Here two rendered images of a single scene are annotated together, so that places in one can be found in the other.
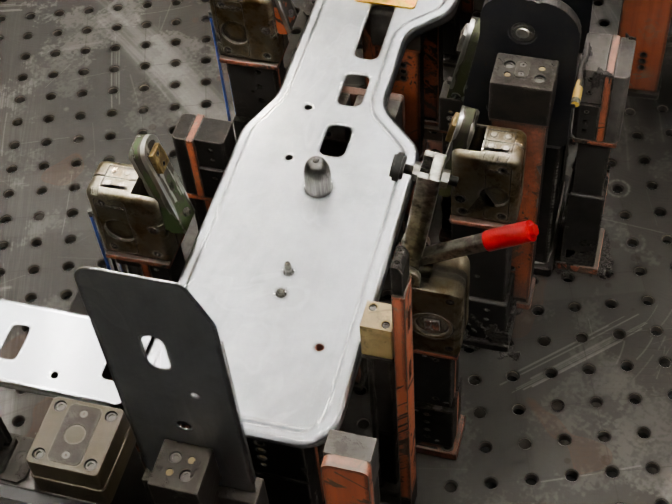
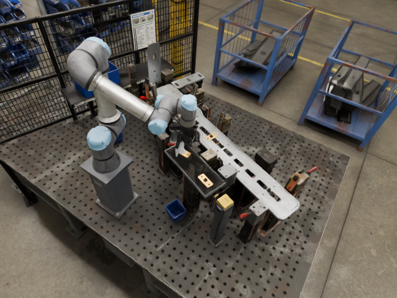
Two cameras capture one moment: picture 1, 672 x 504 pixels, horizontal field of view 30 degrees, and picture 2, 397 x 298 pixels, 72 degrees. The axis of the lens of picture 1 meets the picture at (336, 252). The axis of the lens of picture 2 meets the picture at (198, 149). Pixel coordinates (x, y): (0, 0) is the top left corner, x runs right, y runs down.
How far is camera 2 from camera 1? 2.26 m
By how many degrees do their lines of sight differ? 67
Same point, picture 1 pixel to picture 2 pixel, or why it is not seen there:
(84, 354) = (180, 83)
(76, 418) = (168, 72)
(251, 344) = (166, 93)
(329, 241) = not seen: hidden behind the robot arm
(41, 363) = (183, 80)
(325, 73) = (201, 121)
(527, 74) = not seen: hidden behind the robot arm
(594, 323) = (152, 162)
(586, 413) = (141, 151)
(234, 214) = not seen: hidden behind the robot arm
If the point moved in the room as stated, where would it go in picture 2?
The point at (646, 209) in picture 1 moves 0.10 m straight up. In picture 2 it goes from (162, 184) to (161, 176)
